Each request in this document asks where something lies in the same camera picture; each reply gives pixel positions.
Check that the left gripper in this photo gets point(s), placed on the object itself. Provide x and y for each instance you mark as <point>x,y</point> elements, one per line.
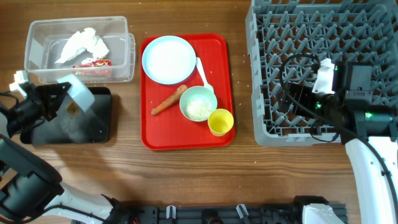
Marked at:
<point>38,96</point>

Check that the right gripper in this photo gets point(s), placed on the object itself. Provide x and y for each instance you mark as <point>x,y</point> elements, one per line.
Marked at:
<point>302,94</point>

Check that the brown food scrap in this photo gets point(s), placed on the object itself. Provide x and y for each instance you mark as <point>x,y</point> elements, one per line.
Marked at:
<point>73,109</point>

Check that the light blue bowl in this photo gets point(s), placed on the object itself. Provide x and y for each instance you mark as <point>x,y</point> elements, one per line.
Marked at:
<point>78,91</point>

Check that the red snack wrapper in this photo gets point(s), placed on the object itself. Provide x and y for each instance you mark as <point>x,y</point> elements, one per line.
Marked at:
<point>92,63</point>

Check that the white napkin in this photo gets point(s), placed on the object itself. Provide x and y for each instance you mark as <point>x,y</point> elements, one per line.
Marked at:
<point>81,42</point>

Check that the white rice pile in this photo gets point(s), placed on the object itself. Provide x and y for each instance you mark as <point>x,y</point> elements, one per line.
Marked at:
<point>198,109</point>

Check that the green bowl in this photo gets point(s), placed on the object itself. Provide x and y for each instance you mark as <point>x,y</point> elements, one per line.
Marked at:
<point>197,92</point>

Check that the orange carrot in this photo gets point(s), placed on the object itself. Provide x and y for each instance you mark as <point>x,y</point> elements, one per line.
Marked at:
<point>171,100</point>

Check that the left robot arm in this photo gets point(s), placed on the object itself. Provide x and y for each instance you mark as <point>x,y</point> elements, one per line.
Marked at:
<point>37,189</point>

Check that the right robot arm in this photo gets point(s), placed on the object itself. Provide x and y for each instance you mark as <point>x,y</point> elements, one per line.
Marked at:
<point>369,136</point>

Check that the grey dishwasher rack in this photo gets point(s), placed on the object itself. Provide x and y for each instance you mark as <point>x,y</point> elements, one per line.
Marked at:
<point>353,31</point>

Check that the clear plastic waste bin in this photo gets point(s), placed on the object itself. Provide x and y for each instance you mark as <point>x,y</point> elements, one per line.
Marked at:
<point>47,38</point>

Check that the black plastic tray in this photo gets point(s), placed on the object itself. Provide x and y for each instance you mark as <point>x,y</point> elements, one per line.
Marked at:
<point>91,126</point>

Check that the yellow cup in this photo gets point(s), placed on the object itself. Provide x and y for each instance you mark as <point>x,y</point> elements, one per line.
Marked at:
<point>220,122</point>

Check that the white plastic spoon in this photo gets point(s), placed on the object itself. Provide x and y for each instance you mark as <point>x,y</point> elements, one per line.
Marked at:
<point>201,71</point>

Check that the red serving tray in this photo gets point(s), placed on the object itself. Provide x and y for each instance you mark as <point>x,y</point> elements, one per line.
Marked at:
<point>170,130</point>

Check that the light blue plate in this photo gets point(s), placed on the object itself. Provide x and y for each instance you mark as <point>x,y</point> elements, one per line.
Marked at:
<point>168,60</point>

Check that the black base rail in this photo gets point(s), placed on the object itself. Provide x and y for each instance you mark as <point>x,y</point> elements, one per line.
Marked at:
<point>239,214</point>

